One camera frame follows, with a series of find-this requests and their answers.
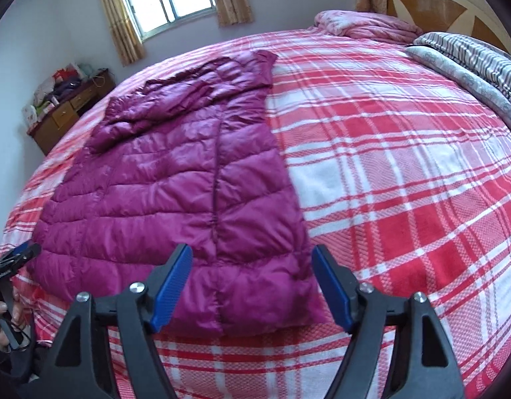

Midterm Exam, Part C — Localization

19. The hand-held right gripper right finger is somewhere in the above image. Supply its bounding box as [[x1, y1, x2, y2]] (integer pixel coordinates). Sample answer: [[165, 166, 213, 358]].
[[311, 244, 466, 399]]

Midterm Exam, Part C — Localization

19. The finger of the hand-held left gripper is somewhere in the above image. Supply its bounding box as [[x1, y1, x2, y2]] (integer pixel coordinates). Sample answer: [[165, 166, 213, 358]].
[[4, 241, 43, 267]]

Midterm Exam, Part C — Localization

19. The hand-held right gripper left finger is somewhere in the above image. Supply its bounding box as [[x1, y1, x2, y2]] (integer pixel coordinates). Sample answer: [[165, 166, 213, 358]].
[[43, 243, 194, 399]]

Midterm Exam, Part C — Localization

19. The purple down jacket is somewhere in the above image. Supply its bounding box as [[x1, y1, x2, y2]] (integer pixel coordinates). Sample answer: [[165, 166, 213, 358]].
[[26, 50, 331, 337]]

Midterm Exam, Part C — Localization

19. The pile of bags and clothes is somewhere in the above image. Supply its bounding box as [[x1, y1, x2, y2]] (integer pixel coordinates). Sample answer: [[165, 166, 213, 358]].
[[23, 62, 108, 127]]

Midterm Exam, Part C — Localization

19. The bed with red plaid sheet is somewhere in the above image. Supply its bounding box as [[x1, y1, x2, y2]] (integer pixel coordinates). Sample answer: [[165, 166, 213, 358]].
[[0, 25, 511, 399]]

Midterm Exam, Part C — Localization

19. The brown wooden desk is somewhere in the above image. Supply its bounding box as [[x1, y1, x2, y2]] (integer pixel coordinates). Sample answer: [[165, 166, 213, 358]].
[[27, 68, 117, 156]]

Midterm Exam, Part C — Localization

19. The grey floral pillow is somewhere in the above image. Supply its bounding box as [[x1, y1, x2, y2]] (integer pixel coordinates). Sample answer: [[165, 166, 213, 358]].
[[405, 45, 511, 129]]

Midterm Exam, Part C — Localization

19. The pink folded quilt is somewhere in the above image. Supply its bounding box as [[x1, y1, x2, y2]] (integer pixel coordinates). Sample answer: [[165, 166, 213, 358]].
[[314, 9, 424, 44]]

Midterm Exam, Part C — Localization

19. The striped pillow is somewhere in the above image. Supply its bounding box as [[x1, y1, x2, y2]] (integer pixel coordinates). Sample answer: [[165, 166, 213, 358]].
[[413, 31, 511, 111]]

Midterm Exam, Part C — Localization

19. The sliding window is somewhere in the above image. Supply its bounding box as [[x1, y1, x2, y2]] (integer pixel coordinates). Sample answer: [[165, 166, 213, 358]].
[[116, 0, 218, 38]]

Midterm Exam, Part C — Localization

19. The wooden headboard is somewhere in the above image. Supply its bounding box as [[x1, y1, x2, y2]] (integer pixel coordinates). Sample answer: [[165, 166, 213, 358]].
[[386, 0, 511, 57]]

